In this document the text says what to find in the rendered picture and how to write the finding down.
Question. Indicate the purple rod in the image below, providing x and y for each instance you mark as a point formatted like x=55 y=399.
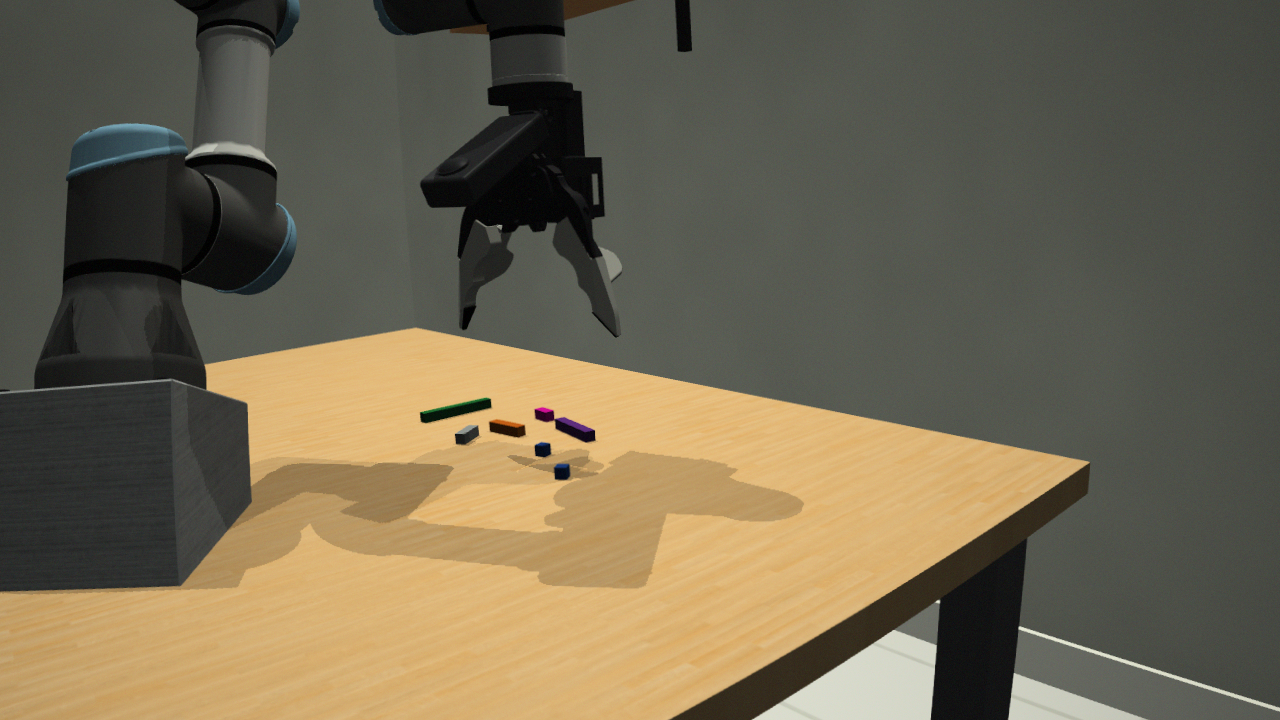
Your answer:
x=575 y=429

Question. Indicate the grey rod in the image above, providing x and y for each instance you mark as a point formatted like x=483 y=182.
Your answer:
x=467 y=434

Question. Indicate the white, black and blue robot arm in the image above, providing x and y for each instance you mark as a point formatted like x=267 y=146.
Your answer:
x=135 y=211

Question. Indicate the orange rod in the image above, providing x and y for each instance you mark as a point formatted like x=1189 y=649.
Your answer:
x=507 y=428

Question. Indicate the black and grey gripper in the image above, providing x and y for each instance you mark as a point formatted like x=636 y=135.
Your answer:
x=537 y=187

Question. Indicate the green rod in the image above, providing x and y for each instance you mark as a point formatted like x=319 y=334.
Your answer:
x=455 y=410

